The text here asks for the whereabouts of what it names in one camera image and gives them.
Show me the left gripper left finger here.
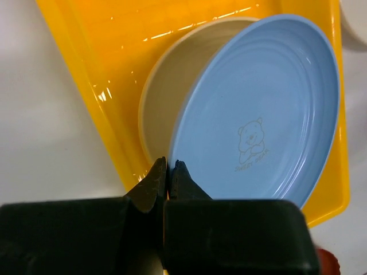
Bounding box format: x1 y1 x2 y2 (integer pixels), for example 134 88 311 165
126 157 167 214

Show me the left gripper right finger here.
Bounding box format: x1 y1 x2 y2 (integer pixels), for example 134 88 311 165
168 160 212 201

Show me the blue plate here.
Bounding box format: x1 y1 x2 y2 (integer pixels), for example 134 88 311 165
168 14 341 207

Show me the beige plate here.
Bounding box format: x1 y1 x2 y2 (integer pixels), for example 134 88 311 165
138 17 256 163

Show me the red plate front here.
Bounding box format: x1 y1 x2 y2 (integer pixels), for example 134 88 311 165
317 247 341 275

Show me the cream white plate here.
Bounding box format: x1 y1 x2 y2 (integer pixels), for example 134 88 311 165
339 0 366 52

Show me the yellow plastic bin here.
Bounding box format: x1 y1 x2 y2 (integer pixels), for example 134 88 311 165
38 1 350 226

